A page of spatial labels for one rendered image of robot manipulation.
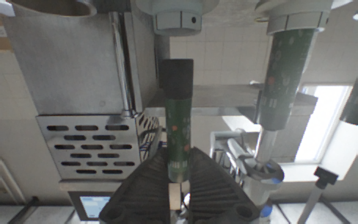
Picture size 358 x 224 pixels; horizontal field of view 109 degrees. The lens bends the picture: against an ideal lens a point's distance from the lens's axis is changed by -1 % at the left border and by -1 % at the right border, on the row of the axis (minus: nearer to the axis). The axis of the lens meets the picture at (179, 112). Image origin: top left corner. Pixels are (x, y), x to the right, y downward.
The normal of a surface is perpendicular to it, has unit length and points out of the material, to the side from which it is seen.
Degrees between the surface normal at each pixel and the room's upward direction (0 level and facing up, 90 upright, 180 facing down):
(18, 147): 90
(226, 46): 90
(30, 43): 90
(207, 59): 90
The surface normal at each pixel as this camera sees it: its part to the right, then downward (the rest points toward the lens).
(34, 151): 0.00, 0.35
